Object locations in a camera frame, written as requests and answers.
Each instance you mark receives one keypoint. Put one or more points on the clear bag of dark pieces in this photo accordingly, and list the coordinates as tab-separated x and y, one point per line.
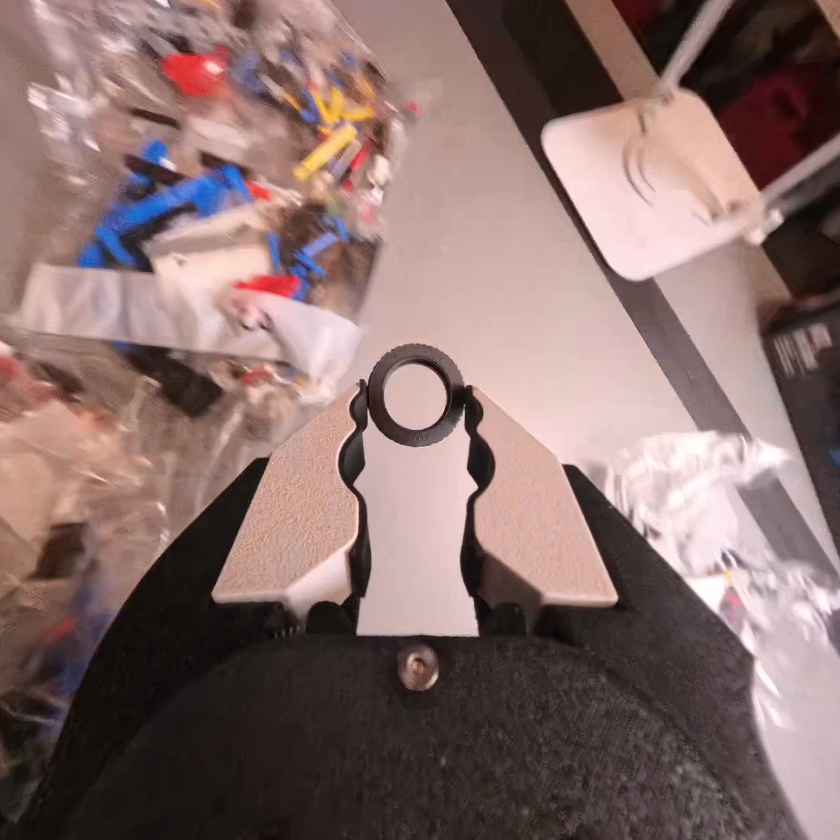
709	518

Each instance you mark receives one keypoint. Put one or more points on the clear bag of white pieces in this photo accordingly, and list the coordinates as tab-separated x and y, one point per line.
65	492

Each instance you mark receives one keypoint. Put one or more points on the wooden board document stand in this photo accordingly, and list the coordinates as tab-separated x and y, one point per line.
630	184

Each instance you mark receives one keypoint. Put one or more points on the black lego set box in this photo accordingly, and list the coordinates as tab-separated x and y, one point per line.
804	394

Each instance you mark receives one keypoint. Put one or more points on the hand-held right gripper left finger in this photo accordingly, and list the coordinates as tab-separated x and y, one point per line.
289	525

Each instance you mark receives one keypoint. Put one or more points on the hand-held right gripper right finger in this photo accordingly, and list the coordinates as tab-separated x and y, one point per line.
544	525

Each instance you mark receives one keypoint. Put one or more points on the black rubber tyre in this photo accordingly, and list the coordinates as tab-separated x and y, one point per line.
375	394

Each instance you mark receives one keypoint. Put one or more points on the clear bag of colourful pieces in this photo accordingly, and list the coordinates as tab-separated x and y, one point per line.
197	184

